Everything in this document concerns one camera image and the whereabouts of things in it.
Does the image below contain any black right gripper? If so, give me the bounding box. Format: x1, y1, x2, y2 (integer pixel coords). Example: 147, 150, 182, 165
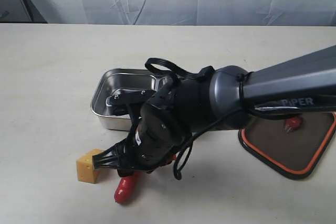
92, 95, 191, 177

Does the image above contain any red toy sausage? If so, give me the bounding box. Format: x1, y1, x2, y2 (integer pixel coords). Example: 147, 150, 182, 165
114, 172, 140, 204

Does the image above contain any yellow toy cheese wedge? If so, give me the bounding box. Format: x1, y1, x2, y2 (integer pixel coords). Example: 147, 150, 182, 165
76, 149, 103, 184

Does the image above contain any stainless steel lunch box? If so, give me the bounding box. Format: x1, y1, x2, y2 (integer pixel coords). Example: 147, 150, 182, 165
90, 68, 169, 131

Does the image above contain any dark transparent box lid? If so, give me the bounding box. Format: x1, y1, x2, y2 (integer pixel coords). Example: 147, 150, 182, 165
238, 113, 335, 180

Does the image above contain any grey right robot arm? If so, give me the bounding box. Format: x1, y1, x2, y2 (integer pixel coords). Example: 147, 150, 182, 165
92, 46, 335, 180

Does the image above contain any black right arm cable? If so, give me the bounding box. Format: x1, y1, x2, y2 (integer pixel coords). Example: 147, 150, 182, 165
144, 57, 263, 182

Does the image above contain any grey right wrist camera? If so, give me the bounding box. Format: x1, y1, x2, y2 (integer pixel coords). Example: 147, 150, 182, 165
105, 90, 156, 116

